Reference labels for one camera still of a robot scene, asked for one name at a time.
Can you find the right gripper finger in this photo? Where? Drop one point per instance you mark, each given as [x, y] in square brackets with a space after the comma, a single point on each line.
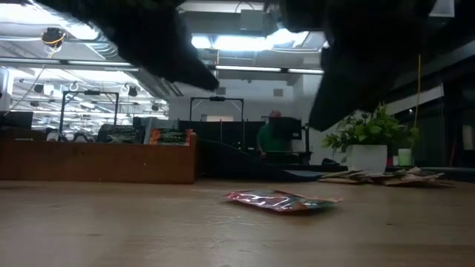
[349, 96]

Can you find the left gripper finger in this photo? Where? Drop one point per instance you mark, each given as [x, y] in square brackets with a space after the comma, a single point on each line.
[182, 66]

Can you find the grey cloth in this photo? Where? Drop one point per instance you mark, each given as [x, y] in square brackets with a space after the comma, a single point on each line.
[163, 123]

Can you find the green plant white pot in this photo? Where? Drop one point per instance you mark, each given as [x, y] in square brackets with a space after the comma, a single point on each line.
[365, 157]

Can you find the small black mouse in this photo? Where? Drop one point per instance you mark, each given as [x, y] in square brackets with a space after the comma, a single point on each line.
[330, 162]

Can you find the long ceiling light bar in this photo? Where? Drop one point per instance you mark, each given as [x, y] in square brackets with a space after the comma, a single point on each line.
[74, 63]

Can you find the black computer monitor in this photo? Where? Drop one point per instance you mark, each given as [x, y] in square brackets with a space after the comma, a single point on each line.
[285, 128]

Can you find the black partition panel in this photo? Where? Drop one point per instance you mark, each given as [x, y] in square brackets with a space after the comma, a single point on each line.
[230, 131]

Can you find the light green cup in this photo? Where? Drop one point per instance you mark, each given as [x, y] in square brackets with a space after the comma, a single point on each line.
[405, 158]

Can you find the person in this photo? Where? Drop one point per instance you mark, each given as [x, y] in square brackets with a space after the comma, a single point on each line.
[269, 142]

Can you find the wooden compartment organizer box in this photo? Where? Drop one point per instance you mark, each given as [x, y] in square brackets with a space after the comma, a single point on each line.
[92, 163]

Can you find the black screen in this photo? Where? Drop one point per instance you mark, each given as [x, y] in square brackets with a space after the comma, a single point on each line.
[18, 119]

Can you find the black background rig frame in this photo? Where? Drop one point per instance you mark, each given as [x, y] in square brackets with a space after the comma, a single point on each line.
[217, 98]
[89, 92]

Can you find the grey overhead camera box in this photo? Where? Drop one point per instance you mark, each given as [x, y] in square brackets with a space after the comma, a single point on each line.
[252, 20]

